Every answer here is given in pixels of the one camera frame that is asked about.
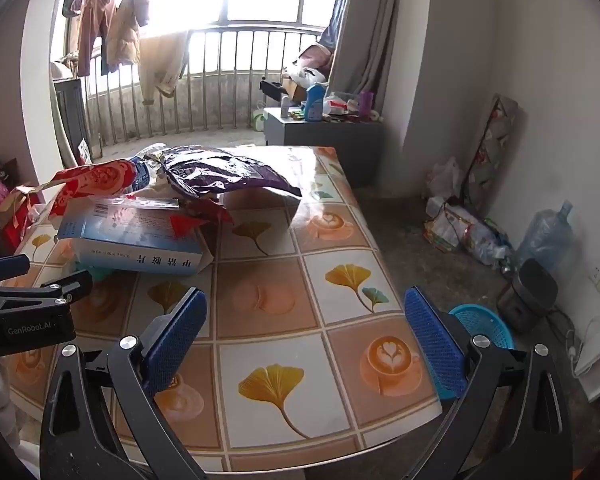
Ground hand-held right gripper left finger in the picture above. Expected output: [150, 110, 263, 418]
[40, 287, 208, 480]

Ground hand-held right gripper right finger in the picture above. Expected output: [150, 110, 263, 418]
[404, 286, 573, 480]

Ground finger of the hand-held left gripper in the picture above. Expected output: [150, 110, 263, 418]
[0, 270, 93, 306]
[0, 254, 31, 286]

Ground blue plastic basket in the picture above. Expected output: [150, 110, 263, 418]
[432, 304, 515, 401]

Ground blue white medicine box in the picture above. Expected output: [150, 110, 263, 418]
[55, 200, 203, 276]

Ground red snack bag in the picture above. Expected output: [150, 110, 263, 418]
[47, 158, 138, 218]

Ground clear plastic wrapper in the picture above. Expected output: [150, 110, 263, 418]
[92, 195, 181, 211]

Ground red snack wrapper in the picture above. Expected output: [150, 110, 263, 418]
[170, 197, 233, 238]

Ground clear bottle with blue label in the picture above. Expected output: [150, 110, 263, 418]
[127, 142, 168, 193]

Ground purple snack bag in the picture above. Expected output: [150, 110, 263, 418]
[160, 145, 303, 198]

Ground red cardboard boxes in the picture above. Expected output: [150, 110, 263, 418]
[0, 157, 46, 256]

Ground ginkgo patterned tablecloth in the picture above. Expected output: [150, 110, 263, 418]
[2, 146, 443, 461]

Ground white printed carton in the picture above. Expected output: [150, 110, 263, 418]
[424, 200, 511, 266]

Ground blue water jug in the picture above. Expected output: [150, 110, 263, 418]
[512, 200, 575, 273]

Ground dark board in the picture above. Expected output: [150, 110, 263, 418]
[55, 79, 91, 166]

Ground rolled patterned mat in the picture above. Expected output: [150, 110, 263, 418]
[460, 94, 520, 211]

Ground grey cabinet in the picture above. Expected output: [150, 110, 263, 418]
[263, 106, 386, 188]

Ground green white bag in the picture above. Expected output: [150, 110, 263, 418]
[251, 101, 271, 132]

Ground cream cloth on railing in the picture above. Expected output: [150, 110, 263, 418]
[139, 32, 190, 107]

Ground pink hanging pants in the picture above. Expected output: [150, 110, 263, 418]
[75, 0, 117, 77]

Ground red white plastic bag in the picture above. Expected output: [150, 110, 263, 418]
[322, 92, 353, 116]

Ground metal window railing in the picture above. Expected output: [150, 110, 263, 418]
[50, 25, 331, 153]

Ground beige padded jacket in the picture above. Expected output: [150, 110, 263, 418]
[105, 0, 158, 67]

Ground black box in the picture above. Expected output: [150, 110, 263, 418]
[260, 80, 288, 101]

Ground blue detergent bottle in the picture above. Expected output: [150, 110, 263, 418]
[304, 81, 328, 122]

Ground cardboard box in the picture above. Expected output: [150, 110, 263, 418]
[280, 77, 308, 103]

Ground pink cloth pile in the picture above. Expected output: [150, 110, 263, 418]
[297, 42, 333, 68]

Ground grey curtain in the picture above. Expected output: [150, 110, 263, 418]
[325, 0, 433, 103]

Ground blue denim garment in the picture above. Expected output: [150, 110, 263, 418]
[317, 0, 356, 51]

